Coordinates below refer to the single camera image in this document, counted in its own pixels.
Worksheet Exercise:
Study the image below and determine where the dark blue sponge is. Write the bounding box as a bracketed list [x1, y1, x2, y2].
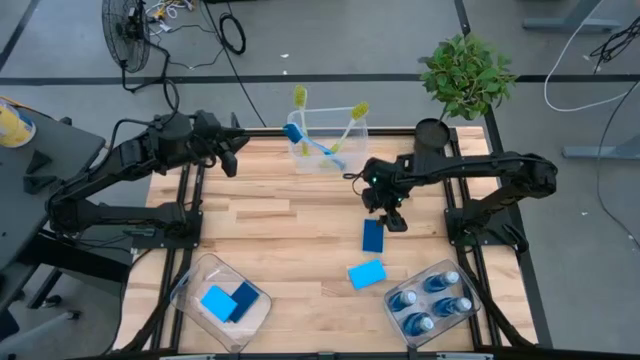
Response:
[361, 218, 385, 254]
[227, 281, 261, 324]

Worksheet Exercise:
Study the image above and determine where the light blue sponge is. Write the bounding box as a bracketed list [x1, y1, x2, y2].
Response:
[347, 258, 389, 291]
[200, 285, 239, 324]

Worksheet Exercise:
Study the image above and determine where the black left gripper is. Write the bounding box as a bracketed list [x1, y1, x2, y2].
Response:
[191, 110, 251, 180]

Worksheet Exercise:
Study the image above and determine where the black coiled floor cable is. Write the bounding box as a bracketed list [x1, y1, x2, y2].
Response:
[218, 12, 248, 56]

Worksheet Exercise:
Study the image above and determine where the black aluminium table frame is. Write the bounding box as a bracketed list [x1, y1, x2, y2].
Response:
[114, 127, 554, 360]

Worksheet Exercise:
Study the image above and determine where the grey chair base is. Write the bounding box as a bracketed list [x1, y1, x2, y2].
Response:
[0, 292, 84, 359]

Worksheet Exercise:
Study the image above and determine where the blue dish brush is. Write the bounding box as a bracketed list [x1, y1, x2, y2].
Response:
[282, 122, 348, 172]

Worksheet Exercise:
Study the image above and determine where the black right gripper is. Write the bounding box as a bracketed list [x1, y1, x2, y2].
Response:
[360, 155, 417, 234]

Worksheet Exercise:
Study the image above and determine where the white and yellow cable bundle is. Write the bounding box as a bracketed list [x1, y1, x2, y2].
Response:
[144, 0, 199, 34]

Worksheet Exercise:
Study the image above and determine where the grey desk leg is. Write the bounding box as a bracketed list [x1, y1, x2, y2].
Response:
[562, 134, 640, 161]
[522, 0, 624, 31]

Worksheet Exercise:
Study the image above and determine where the water bottle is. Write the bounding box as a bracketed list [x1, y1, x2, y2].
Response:
[432, 296, 474, 319]
[402, 312, 435, 339]

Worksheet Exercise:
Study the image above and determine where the clear deep plastic bin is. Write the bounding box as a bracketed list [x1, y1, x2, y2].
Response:
[286, 106, 370, 175]

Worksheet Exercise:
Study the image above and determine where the yellow-green dish brush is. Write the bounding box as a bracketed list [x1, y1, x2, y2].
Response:
[319, 101, 371, 170]
[292, 83, 311, 158]

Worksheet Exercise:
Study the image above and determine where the green leafy plant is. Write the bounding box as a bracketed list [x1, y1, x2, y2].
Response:
[417, 32, 519, 122]

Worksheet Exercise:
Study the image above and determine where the black floor fan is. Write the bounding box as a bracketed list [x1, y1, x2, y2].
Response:
[101, 0, 171, 94]

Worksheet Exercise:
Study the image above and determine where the blue dish soap bottle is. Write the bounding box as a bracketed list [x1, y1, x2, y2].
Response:
[388, 289, 419, 314]
[422, 270, 461, 294]

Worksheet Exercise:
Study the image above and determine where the black plastic bracket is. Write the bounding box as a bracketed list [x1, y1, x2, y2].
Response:
[22, 174, 59, 195]
[24, 148, 54, 176]

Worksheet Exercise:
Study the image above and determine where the black plant pot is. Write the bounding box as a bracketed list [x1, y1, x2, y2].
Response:
[413, 117, 453, 156]

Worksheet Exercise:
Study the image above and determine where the clear shallow plastic tray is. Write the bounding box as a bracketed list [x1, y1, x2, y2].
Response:
[383, 258, 483, 350]
[169, 252, 274, 354]

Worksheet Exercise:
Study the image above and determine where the dark grey side table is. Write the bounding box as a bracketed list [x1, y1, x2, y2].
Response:
[0, 102, 134, 314]

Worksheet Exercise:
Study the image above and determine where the black floor cable bundle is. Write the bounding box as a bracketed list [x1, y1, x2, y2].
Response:
[589, 17, 640, 64]

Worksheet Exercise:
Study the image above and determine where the white floor cable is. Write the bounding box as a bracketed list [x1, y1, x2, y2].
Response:
[543, 0, 640, 114]

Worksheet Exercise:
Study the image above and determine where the yellow canister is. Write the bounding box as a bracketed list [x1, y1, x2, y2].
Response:
[0, 97, 37, 149]

